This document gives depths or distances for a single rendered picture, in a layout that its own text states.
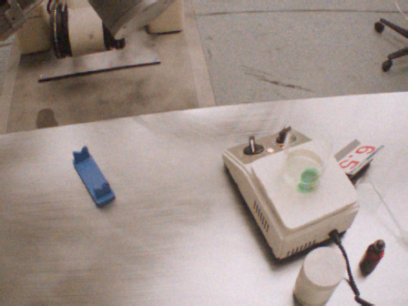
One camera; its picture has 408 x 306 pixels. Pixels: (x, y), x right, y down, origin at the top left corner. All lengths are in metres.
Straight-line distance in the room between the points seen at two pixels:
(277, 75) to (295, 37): 0.29
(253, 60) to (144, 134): 1.33
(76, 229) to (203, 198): 0.20
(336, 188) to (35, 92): 1.09
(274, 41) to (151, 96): 0.93
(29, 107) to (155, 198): 0.83
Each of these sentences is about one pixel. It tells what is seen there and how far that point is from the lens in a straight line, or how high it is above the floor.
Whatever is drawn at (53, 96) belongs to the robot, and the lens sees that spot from 1.53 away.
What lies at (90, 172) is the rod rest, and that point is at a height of 0.76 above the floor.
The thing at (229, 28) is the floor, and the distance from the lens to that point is 2.30.
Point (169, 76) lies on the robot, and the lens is 1.51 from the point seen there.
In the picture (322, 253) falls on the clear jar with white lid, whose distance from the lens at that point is 0.64.
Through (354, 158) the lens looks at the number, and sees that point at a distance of 0.82.
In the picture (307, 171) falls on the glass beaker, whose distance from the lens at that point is 0.63.
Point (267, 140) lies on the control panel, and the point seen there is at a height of 0.79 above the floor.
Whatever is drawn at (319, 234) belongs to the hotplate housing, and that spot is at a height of 0.79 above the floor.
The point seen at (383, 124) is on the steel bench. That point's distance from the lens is 0.92.
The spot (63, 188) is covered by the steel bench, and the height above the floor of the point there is 0.75.
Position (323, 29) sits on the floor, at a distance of 2.39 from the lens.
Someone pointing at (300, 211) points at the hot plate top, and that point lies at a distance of 0.66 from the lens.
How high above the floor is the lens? 1.39
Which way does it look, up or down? 51 degrees down
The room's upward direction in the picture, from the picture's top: straight up
